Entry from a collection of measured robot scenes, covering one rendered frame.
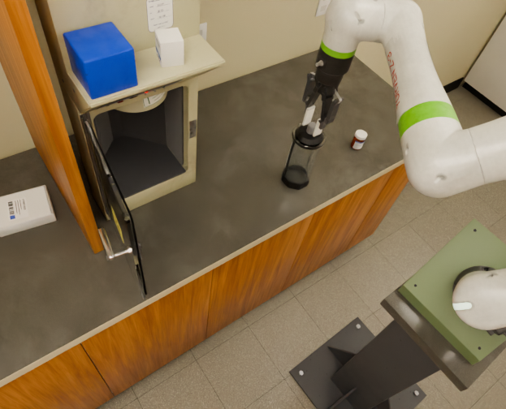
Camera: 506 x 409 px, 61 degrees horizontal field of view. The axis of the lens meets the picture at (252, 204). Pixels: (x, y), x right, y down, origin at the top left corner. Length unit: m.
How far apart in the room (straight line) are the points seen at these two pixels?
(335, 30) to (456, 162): 0.45
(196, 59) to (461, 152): 0.58
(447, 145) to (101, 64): 0.66
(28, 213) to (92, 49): 0.69
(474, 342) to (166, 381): 1.35
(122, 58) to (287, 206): 0.80
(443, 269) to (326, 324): 1.09
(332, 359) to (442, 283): 1.03
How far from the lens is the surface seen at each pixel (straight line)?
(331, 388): 2.25
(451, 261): 1.38
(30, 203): 1.47
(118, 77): 0.92
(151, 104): 1.18
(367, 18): 1.12
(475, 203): 3.21
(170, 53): 0.98
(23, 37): 0.84
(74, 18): 0.95
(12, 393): 1.49
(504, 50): 3.83
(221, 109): 1.75
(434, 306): 1.39
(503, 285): 1.14
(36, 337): 1.30
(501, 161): 0.87
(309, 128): 1.36
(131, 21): 1.00
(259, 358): 2.22
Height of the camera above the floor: 2.11
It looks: 54 degrees down
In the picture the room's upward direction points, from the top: 12 degrees clockwise
